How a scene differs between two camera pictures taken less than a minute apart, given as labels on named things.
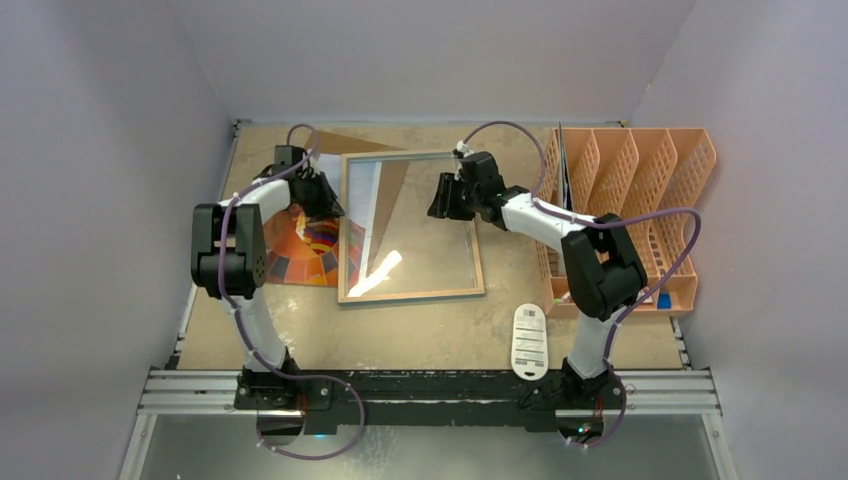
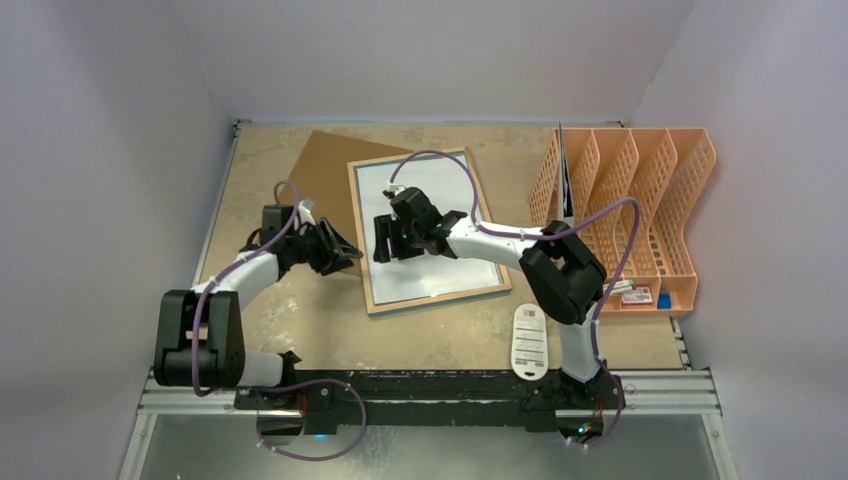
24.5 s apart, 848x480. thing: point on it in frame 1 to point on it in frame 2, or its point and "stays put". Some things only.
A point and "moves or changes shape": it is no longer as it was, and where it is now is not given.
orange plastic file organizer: x=648 y=178 stays put
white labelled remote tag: x=529 y=342 stays put
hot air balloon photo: x=300 y=250 moves or changes shape
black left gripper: x=328 y=207 to x=335 y=253
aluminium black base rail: x=532 y=400 stays put
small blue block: x=664 y=301 stays put
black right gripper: x=456 y=196 to x=394 y=237
